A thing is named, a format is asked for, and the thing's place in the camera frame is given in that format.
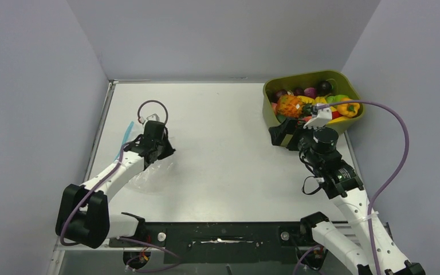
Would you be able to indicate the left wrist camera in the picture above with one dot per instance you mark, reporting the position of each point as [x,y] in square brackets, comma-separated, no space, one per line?
[153,117]

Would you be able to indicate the dark purple toy plum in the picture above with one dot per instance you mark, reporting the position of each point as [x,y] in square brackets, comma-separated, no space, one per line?
[324,88]

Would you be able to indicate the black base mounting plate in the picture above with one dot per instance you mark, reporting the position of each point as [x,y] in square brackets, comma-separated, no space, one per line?
[228,243]

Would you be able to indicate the purple toy onion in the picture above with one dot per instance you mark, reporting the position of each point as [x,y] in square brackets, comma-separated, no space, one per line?
[310,92]

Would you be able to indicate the toy pineapple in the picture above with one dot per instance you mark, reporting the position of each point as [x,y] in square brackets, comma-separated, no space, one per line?
[288,106]

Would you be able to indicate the olive green plastic bin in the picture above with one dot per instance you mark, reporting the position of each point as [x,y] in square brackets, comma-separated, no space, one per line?
[295,85]

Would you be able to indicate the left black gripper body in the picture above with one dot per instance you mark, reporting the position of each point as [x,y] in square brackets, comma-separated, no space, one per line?
[164,147]

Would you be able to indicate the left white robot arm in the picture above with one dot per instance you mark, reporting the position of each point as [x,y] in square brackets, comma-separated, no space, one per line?
[84,217]

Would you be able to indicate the green toy pepper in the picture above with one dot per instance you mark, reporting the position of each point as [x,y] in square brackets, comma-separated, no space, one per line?
[336,98]

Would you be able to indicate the yellow toy bell pepper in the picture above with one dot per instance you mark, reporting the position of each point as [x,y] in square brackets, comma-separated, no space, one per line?
[347,108]

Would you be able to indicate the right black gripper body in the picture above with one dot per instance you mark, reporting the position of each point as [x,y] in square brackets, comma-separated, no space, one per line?
[300,135]

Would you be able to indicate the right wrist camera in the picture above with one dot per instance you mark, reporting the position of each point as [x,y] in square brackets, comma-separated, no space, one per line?
[321,115]

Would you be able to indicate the yellow toy banana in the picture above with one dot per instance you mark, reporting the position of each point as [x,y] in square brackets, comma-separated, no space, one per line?
[306,114]

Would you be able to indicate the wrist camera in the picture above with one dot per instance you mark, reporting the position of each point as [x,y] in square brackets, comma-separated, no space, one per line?
[153,117]
[321,115]

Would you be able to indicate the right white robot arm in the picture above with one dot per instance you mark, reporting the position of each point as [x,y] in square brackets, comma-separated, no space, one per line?
[375,252]

